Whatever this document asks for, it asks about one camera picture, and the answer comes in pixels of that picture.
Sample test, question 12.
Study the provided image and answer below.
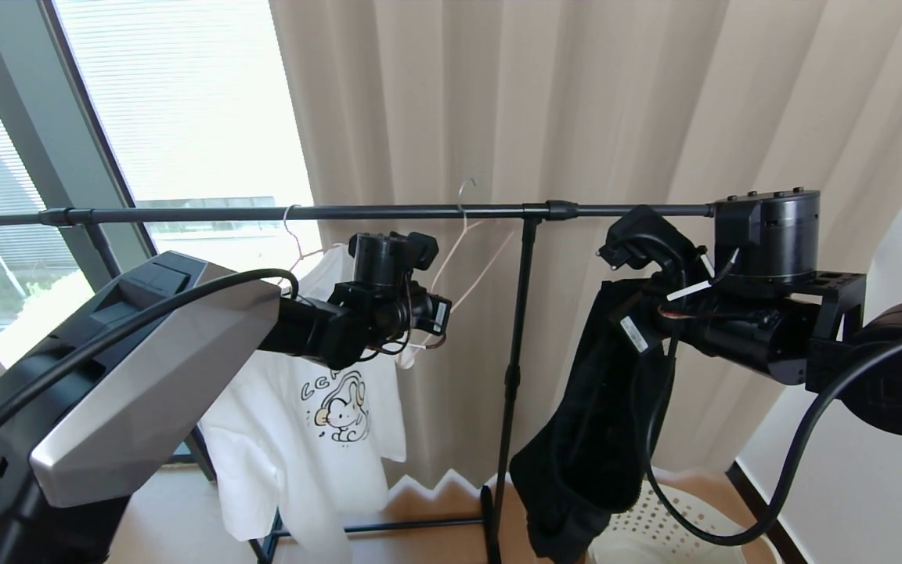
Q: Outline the white laundry basket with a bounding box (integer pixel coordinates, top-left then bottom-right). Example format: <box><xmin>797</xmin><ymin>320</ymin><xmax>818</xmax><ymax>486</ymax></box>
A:
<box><xmin>586</xmin><ymin>470</ymin><xmax>782</xmax><ymax>564</ymax></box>

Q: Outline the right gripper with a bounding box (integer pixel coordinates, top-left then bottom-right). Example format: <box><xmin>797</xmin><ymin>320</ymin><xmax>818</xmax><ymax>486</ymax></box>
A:
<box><xmin>615</xmin><ymin>296</ymin><xmax>820</xmax><ymax>386</ymax></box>

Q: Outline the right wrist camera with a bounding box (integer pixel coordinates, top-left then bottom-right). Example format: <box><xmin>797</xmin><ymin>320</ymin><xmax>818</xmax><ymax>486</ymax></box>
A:
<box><xmin>597</xmin><ymin>205</ymin><xmax>712</xmax><ymax>295</ymax></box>

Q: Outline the black clothes rack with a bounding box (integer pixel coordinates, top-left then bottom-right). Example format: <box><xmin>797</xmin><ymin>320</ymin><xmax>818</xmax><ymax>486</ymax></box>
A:
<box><xmin>0</xmin><ymin>201</ymin><xmax>716</xmax><ymax>564</ymax></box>

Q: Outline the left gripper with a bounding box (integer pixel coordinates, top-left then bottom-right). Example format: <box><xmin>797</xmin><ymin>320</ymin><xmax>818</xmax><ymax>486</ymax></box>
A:
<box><xmin>384</xmin><ymin>282</ymin><xmax>453</xmax><ymax>339</ymax></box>

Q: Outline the black garment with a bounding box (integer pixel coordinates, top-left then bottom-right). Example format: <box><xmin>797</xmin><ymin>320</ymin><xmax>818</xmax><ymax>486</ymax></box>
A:
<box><xmin>509</xmin><ymin>278</ymin><xmax>680</xmax><ymax>564</ymax></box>

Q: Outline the pink clothes hanger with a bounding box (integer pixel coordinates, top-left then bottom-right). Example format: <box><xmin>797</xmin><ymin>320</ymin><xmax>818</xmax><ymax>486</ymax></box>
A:
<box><xmin>269</xmin><ymin>205</ymin><xmax>342</xmax><ymax>295</ymax></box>
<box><xmin>396</xmin><ymin>179</ymin><xmax>516</xmax><ymax>369</ymax></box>

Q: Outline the window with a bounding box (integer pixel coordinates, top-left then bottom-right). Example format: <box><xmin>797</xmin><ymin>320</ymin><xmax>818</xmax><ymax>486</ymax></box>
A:
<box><xmin>0</xmin><ymin>0</ymin><xmax>323</xmax><ymax>465</ymax></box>

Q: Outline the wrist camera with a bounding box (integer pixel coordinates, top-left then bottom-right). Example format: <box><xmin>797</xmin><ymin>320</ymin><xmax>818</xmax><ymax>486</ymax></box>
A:
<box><xmin>597</xmin><ymin>205</ymin><xmax>712</xmax><ymax>295</ymax></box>
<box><xmin>408</xmin><ymin>231</ymin><xmax>441</xmax><ymax>272</ymax></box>

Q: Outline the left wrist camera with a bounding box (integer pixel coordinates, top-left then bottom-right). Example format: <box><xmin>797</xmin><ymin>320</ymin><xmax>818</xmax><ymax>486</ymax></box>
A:
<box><xmin>408</xmin><ymin>231</ymin><xmax>441</xmax><ymax>272</ymax></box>

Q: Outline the white printed t-shirt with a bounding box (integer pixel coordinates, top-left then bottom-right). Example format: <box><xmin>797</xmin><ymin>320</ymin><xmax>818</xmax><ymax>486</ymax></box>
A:
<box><xmin>199</xmin><ymin>243</ymin><xmax>409</xmax><ymax>564</ymax></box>

